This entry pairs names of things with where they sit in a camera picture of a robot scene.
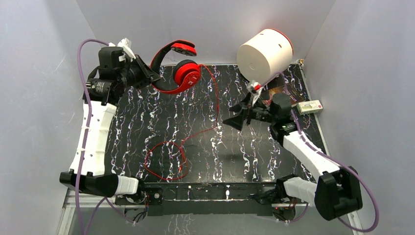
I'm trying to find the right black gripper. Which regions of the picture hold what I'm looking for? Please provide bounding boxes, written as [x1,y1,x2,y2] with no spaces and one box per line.
[222,92,277,131]

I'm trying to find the red black headphones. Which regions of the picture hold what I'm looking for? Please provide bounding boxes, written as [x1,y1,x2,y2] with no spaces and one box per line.
[150,40,201,94]

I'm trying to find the red headphone cable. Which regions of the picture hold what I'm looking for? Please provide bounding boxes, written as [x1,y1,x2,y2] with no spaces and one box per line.
[143,64,221,181]

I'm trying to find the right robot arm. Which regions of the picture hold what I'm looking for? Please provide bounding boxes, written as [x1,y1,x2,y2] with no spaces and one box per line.
[223,94,363,221]

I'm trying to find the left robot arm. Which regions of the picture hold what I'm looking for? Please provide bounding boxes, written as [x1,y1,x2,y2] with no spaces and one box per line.
[59,44,157,204]

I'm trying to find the dark paperback book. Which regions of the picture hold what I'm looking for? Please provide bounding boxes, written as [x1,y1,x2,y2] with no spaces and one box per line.
[269,84,306,107]

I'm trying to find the white cylindrical container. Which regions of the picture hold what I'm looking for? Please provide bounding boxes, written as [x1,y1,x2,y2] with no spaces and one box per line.
[236,28,294,85]

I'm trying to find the small green white box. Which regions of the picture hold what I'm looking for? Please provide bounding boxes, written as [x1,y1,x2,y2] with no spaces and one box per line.
[297,100,323,115]

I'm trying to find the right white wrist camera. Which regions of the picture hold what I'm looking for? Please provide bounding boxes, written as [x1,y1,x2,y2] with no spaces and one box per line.
[247,80,263,107]

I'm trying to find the black front mounting rail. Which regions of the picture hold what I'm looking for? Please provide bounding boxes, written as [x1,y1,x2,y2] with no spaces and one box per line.
[139,182,282,216]

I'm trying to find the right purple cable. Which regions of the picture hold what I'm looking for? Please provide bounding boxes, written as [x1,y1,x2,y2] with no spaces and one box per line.
[256,71,380,233]

